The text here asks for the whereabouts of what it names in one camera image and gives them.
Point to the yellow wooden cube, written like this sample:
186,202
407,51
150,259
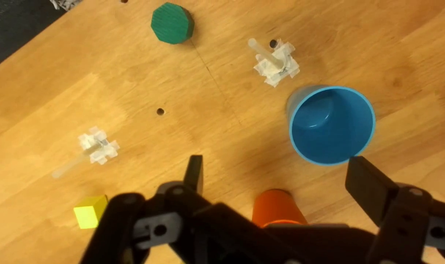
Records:
88,212

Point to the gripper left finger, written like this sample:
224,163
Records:
171,212

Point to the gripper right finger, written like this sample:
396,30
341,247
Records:
394,205

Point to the crumpled white paper scrap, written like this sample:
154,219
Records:
65,3

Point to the clear peg with white tape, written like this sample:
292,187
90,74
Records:
94,148
275,64

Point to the green octagonal wooden block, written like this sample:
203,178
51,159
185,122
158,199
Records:
172,23

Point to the orange plastic cup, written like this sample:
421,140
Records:
275,209

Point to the blue plastic cup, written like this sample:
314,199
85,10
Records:
330,126

